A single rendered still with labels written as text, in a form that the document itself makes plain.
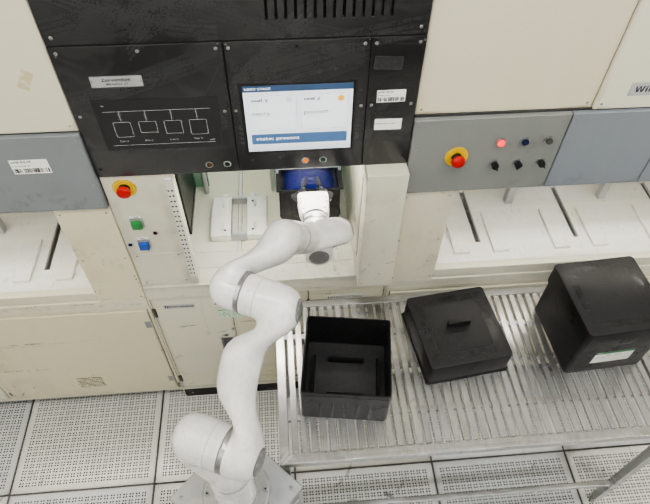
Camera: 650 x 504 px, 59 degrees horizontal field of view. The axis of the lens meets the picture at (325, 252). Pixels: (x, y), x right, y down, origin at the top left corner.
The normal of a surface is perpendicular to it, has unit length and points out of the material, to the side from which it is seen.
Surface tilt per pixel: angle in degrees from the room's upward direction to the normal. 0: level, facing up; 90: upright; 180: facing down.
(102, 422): 0
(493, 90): 90
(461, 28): 90
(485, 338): 0
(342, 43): 90
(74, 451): 0
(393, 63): 90
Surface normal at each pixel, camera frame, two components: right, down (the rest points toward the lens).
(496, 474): 0.01, -0.63
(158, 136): 0.08, 0.77
